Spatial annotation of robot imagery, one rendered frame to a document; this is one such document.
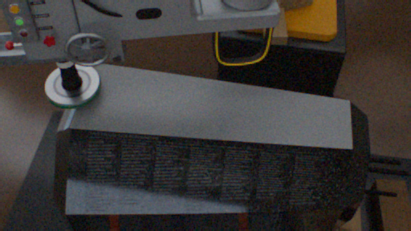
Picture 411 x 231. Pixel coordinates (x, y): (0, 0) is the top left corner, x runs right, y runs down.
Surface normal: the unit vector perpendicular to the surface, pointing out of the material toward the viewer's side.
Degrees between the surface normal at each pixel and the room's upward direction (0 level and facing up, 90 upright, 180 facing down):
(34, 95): 0
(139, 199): 45
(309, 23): 0
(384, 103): 0
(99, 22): 90
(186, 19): 90
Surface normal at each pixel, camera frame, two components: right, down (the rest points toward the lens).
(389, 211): 0.00, -0.61
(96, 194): -0.06, 0.12
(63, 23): 0.13, 0.79
